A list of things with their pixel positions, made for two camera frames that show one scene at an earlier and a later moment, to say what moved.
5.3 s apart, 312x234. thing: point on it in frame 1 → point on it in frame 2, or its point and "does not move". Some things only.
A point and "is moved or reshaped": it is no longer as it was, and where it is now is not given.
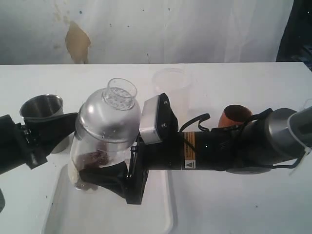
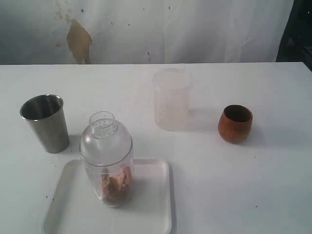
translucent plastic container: x=176 y=83 does not move
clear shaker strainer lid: x=113 y=114 → x=106 y=142
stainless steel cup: x=47 y=106 does not move
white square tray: x=68 y=209 does not move
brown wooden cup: x=233 y=115 does not move
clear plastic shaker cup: x=87 y=154 is moved or reshaped
